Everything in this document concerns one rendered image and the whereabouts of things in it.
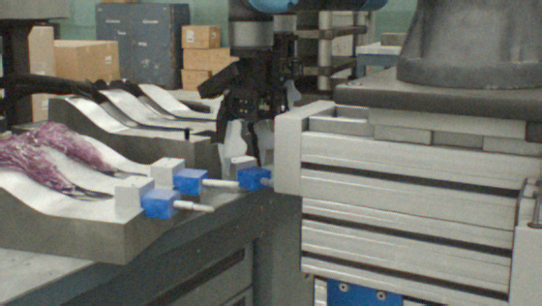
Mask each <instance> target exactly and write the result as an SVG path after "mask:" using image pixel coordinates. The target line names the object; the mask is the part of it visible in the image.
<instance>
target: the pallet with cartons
mask: <svg viewBox="0 0 542 306"><path fill-rule="evenodd" d="M54 61H55V74H56V76H57V77H65V78H71V79H76V80H82V81H85V78H86V77H87V78H88V79H89V80H90V81H92V82H94V81H96V80H97V79H101V78H102V79H103V80H105V81H107V82H108V83H110V82H111V81H112V80H115V79H120V72H119V61H118V41H79V40H54Z"/></svg>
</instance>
